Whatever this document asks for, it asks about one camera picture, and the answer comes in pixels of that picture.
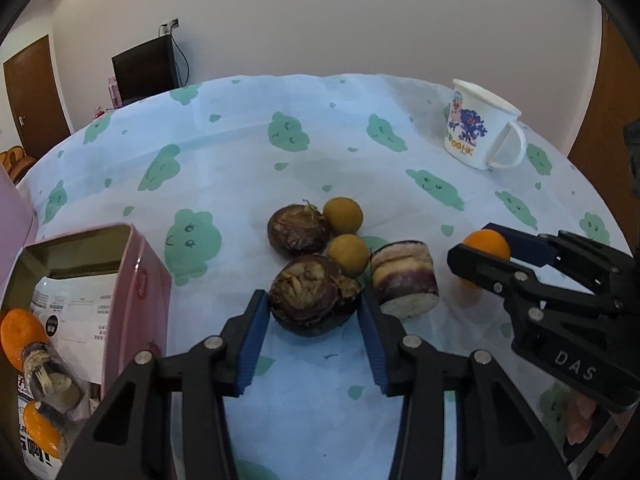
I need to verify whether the orange leather sofa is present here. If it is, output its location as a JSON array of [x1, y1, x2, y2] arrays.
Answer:
[[0, 145, 36, 181]]

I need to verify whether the tan longan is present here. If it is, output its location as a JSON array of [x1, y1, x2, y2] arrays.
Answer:
[[323, 196, 363, 235], [326, 234, 370, 277]]

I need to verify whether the pink tin box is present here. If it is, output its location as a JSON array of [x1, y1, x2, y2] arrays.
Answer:
[[0, 224, 173, 480]]

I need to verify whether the person's right hand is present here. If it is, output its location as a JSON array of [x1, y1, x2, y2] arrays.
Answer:
[[565, 391, 602, 446]]

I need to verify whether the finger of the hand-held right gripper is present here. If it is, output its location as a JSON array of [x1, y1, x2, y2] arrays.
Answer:
[[447, 244, 546, 321], [482, 222, 566, 267]]

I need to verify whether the dark brown water chestnut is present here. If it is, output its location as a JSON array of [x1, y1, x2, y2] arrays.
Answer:
[[266, 200, 332, 257], [269, 254, 362, 337]]

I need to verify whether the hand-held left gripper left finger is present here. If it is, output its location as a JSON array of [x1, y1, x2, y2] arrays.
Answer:
[[57, 289, 271, 480]]

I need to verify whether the orange mandarin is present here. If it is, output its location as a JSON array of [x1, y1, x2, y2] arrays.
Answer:
[[22, 400, 66, 461], [460, 229, 512, 288], [0, 308, 48, 373]]

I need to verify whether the dark brown wooden door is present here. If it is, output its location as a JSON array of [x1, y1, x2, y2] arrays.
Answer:
[[2, 35, 72, 161]]

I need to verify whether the black power cable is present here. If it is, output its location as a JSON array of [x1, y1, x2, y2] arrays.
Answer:
[[170, 30, 191, 86]]

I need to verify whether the light brown wooden door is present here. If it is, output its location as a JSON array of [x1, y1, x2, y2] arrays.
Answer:
[[567, 5, 640, 171]]

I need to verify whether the black television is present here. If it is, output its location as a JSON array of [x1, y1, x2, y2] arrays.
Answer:
[[111, 36, 182, 106]]

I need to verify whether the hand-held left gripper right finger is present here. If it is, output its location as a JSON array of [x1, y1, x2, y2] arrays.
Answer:
[[357, 291, 571, 480]]

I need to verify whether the white mug with blue print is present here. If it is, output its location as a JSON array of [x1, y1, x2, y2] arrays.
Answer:
[[442, 78, 527, 172]]

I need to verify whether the white printed paper sheet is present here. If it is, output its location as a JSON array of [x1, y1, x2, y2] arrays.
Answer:
[[27, 275, 118, 401]]

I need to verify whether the printed leaflet with dark lettering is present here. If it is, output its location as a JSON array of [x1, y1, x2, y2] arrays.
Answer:
[[17, 375, 66, 480]]

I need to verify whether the purple sugarcane piece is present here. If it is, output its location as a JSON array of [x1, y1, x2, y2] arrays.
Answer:
[[370, 240, 440, 318], [20, 342, 85, 413]]

